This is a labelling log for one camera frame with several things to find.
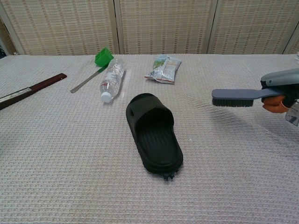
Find crumpled snack pouch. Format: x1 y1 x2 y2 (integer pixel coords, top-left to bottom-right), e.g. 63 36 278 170
144 55 182 85

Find grey scrub brush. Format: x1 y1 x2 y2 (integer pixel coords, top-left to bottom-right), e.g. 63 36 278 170
211 88 285 108

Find dark red folded fan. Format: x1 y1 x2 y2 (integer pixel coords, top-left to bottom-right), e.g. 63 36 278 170
0 73 68 111

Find black slipper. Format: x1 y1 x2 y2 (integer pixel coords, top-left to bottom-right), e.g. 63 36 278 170
125 92 184 184

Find woven folding screen panel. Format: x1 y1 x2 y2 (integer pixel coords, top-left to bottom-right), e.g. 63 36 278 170
207 0 299 55
114 0 219 55
286 30 299 54
0 18 15 56
0 0 120 56

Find clear plastic water bottle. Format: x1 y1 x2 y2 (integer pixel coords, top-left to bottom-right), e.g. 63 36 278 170
100 58 127 104

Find white woven tablecloth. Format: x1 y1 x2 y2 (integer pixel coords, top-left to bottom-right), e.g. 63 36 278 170
0 53 299 224

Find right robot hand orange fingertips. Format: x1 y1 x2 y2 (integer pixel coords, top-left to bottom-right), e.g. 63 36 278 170
260 68 299 114

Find white barcode tag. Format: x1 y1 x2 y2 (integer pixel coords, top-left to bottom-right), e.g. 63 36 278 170
285 102 299 127

